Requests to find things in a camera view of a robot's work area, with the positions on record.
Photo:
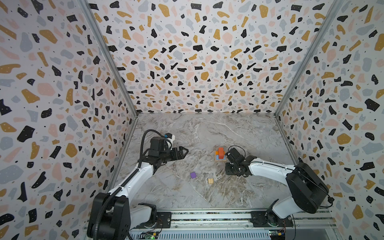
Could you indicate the left green circuit board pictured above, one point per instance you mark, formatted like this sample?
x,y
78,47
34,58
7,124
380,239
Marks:
x,y
148,236

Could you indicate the corner aluminium post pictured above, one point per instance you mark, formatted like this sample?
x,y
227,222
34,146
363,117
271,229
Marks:
x,y
331,14
104,16

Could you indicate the purple cube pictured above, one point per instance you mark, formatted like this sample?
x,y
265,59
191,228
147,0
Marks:
x,y
193,175

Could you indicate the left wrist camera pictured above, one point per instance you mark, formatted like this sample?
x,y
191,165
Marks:
x,y
170,137

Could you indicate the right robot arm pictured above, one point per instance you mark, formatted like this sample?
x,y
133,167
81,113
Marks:
x,y
307,190

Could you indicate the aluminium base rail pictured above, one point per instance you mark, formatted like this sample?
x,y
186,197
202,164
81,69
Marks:
x,y
235,224

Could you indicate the orange-red block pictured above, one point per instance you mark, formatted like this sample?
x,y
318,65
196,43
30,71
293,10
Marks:
x,y
221,152

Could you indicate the right circuit board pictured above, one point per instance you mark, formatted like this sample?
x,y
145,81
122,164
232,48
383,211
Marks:
x,y
277,235

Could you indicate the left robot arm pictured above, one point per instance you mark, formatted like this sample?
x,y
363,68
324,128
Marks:
x,y
112,215

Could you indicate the left corner aluminium post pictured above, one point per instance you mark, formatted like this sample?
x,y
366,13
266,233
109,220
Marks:
x,y
104,16

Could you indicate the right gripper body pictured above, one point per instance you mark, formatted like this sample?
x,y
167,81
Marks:
x,y
234,157

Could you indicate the right corner aluminium post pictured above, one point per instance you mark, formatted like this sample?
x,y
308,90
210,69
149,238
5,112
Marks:
x,y
331,14

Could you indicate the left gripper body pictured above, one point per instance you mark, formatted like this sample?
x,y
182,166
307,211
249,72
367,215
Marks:
x,y
172,155

